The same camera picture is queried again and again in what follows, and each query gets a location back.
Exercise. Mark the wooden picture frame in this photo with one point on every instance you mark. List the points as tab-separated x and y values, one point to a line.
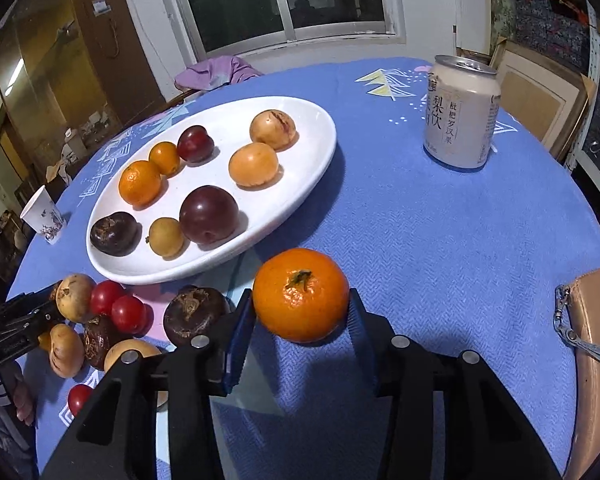
535	100

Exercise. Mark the dark brown mangosteen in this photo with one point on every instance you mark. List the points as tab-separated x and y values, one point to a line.
192	315
113	234
100	345

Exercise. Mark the wooden glass-door cabinet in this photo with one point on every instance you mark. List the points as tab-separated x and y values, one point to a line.
55	60

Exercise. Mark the person's left hand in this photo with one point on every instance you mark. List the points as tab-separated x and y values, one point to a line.
25	400

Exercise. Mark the red tomato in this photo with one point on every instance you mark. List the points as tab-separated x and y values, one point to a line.
106	297
79	397
128	314

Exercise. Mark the wooden chair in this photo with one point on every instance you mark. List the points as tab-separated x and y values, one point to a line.
180	97

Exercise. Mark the patterned painting panel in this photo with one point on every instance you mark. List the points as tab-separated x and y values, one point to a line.
502	0

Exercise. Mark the small yellow-orange fruit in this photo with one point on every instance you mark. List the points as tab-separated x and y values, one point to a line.
166	237

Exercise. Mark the dark red plum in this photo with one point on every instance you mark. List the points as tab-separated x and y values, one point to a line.
195	144
209	214

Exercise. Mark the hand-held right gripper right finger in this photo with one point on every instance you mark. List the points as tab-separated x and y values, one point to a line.
362	330

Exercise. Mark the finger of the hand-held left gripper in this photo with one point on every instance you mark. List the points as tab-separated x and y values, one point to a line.
40	324
25	302

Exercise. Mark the white canvas panel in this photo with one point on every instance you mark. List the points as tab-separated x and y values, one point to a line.
472	10

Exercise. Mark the round orange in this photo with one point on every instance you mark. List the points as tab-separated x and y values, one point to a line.
139	183

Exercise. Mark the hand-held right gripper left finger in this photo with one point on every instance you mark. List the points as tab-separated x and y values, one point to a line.
237	340

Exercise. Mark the printed paper cup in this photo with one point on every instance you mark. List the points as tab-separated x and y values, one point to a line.
42	215

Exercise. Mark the white paper notice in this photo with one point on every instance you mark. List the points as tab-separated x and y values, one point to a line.
100	6

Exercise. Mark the smooth pale orange fruit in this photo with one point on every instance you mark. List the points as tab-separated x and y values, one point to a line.
254	165

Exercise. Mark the tangerine with green stem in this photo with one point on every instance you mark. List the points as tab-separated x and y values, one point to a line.
300	305

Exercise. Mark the white drink can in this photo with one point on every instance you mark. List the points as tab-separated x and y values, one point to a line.
460	125

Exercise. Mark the smooth yellow fruit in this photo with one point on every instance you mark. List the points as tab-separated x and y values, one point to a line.
141	346

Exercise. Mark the stack of blue patterned boxes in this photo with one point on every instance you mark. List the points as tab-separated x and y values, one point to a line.
550	20

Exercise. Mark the white oval plate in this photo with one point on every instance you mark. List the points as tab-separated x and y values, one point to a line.
300	180

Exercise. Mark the yellow-brown spotted fruit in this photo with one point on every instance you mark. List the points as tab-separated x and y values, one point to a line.
77	297
272	130
66	352

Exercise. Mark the sliding glass window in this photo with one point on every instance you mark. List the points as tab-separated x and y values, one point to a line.
280	0

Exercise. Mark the white metal shelf rack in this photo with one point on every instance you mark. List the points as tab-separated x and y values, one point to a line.
592	35

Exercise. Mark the purple cloth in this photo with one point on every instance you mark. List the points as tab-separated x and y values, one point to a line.
215	72

